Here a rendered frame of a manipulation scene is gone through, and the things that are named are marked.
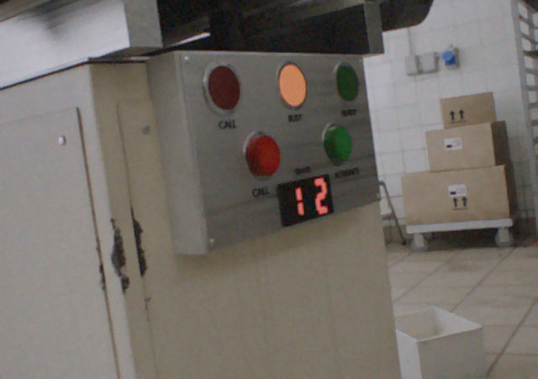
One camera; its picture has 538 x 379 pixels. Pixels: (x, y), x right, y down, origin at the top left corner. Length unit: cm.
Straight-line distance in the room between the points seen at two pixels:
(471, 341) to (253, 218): 166
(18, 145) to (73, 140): 7
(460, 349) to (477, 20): 281
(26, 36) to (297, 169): 23
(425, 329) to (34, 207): 195
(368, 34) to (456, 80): 389
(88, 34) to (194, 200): 13
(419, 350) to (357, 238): 139
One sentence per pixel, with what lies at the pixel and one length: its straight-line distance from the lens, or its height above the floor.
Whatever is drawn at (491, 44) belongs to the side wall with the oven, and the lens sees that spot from 452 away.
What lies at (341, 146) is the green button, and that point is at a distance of 59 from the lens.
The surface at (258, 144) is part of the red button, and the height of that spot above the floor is 77.
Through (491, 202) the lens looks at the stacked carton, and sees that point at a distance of 408.
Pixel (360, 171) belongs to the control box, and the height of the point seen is 73.
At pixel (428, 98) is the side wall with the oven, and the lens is 461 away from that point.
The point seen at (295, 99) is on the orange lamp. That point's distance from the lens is 55.
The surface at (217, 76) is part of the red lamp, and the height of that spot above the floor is 82.
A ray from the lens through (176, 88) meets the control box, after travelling 47.
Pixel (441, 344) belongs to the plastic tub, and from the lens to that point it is 208.
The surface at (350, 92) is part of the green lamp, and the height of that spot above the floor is 80.
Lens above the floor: 77
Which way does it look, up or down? 3 degrees down
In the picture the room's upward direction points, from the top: 8 degrees counter-clockwise
